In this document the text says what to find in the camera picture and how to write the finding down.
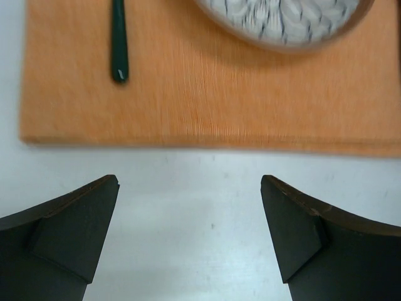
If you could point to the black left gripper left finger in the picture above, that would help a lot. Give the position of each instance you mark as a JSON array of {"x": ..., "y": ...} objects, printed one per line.
[{"x": 51, "y": 251}]

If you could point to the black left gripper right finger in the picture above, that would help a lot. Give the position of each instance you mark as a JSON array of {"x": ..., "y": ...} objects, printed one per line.
[{"x": 326, "y": 253}]

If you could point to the gold fork green handle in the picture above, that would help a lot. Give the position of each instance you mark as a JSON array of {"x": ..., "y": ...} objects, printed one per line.
[{"x": 119, "y": 63}]

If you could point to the orange cloth placemat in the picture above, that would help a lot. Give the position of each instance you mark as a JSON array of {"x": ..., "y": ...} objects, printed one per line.
[{"x": 192, "y": 84}]

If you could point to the floral patterned plate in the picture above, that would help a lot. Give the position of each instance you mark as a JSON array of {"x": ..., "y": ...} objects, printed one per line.
[{"x": 287, "y": 26}]

